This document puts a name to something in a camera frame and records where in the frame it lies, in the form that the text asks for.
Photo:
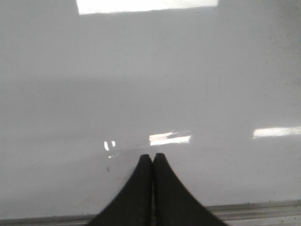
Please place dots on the white whiteboard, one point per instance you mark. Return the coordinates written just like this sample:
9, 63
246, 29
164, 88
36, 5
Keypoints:
216, 88

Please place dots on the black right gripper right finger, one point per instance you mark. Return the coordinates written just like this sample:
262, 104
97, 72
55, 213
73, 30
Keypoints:
174, 204

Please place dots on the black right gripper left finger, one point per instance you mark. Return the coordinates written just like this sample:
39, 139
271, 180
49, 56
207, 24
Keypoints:
132, 205

